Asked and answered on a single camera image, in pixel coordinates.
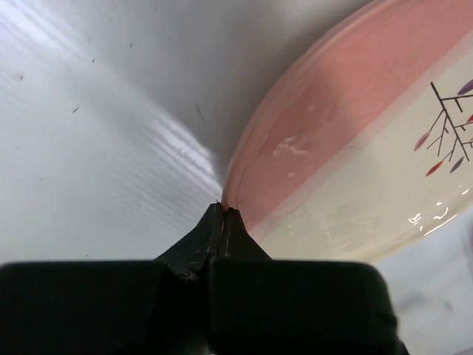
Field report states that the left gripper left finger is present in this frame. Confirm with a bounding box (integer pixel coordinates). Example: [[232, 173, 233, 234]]
[[1, 203, 223, 354]]

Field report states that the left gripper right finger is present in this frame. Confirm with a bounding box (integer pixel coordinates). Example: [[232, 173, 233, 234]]
[[206, 206, 473, 355]]

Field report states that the pink and cream plate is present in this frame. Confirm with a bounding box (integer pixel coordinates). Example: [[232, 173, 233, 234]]
[[222, 1, 472, 261]]

